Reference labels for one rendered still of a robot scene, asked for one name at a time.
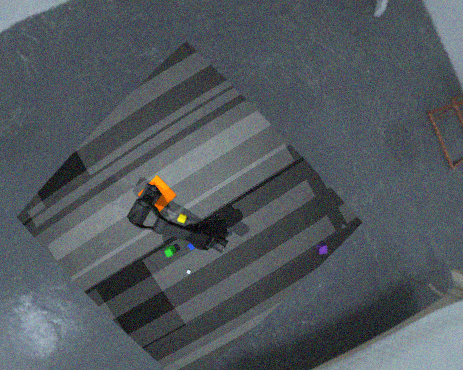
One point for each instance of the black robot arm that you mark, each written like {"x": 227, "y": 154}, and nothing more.
{"x": 202, "y": 238}

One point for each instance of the yellow block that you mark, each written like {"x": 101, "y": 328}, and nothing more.
{"x": 182, "y": 218}

